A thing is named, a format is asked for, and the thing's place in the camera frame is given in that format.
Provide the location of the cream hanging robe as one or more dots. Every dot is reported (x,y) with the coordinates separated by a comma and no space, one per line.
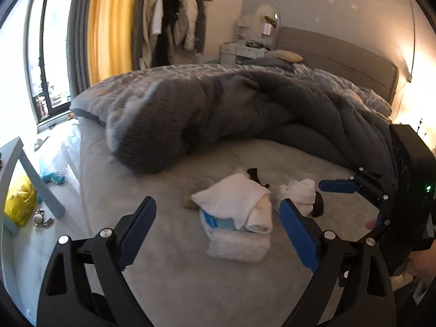
(146,30)

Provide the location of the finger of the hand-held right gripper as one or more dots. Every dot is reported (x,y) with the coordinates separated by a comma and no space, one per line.
(384,215)
(337,186)

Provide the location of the white hanging jacket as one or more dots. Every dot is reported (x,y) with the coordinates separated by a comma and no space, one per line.
(185,24)

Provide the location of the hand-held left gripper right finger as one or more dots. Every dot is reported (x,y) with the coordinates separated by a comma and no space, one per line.
(299,238)

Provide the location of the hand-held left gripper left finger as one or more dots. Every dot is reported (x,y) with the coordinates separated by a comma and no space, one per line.
(136,235)

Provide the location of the window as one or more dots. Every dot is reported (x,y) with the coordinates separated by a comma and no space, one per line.
(44,58)

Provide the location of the yellow curtain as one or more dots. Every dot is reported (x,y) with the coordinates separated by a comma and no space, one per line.
(109,24)

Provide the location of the light grey side table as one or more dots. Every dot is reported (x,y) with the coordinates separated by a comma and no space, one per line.
(37,180)

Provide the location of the grey plush duvet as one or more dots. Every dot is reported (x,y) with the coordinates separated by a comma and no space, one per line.
(221,115)

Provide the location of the grey curtain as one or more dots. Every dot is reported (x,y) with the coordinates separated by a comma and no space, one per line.
(80,41)

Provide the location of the blue and white packet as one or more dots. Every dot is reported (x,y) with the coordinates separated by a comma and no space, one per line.
(218,223)

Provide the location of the grey slipper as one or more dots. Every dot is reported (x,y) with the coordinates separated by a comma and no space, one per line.
(41,142)

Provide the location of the grey pillow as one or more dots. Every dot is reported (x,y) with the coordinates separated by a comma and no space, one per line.
(269,62)

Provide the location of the grey hanging trousers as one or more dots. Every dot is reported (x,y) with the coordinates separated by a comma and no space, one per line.
(200,24)

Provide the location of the white hanging shirt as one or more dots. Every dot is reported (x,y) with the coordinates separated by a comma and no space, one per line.
(157,17)

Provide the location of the oval vanity mirror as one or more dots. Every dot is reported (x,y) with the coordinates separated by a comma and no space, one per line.
(267,15)

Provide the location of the teal toy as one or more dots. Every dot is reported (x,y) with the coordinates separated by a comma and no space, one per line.
(52,178)

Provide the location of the small black object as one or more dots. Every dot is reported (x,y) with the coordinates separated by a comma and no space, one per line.
(254,174)
(318,205)

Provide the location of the white cloth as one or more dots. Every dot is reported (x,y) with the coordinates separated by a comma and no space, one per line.
(296,190)

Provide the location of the white vanity dresser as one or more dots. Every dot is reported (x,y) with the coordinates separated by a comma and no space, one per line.
(252,49)

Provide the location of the person's right hand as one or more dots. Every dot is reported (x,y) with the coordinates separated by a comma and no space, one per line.
(419,265)

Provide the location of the tan pillow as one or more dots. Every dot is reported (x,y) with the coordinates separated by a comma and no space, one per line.
(286,55)

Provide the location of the black hanging coat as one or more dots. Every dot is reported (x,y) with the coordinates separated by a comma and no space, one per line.
(167,24)

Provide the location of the bunch of keys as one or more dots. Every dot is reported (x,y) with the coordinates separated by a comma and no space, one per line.
(42,218)

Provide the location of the yellow plastic bag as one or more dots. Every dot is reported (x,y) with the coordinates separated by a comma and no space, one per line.
(18,201)

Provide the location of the brown cardboard tape roll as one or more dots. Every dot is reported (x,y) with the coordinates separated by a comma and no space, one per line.
(194,194)

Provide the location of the white folded towel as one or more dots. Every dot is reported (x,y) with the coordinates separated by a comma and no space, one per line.
(238,197)

